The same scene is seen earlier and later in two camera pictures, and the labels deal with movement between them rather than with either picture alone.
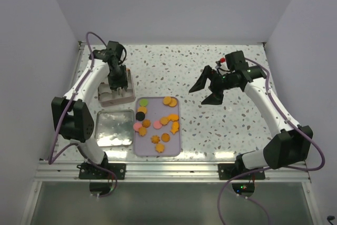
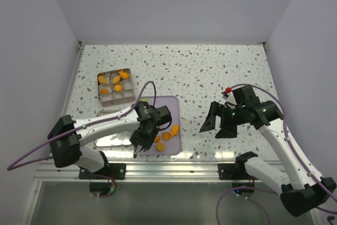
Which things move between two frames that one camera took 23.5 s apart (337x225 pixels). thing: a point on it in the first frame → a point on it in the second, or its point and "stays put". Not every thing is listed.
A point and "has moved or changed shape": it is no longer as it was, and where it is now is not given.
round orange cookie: x=167 y=100 → x=101 y=79
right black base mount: x=226 y=171 stays put
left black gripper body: x=118 y=78 → x=145 y=139
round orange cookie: x=164 y=120 → x=104 y=91
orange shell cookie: x=174 y=117 has moved or changed shape
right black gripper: x=216 y=97 → x=227 y=131
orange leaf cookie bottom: x=159 y=147 stays put
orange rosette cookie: x=155 y=139 stays put
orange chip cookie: x=165 y=137 stays put
